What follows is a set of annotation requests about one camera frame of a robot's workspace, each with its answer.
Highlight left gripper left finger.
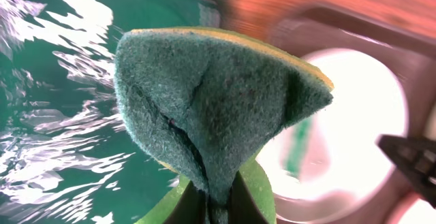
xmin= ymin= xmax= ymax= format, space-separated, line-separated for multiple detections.
xmin=163 ymin=182 xmax=206 ymax=224

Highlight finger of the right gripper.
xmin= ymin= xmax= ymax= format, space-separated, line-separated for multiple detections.
xmin=378 ymin=135 xmax=435 ymax=207

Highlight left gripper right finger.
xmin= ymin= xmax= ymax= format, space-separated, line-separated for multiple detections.
xmin=228 ymin=172 xmax=268 ymax=224

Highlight white plate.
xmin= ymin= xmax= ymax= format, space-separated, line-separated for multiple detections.
xmin=258 ymin=48 xmax=409 ymax=205
xmin=393 ymin=197 xmax=435 ymax=224

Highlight green yellow sponge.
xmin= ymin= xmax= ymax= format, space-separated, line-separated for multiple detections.
xmin=114 ymin=27 xmax=334 ymax=223

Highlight dark green water tray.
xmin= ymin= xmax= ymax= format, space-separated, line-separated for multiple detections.
xmin=1 ymin=0 xmax=219 ymax=224

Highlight dark brown serving tray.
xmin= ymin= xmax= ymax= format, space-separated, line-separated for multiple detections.
xmin=268 ymin=3 xmax=435 ymax=223

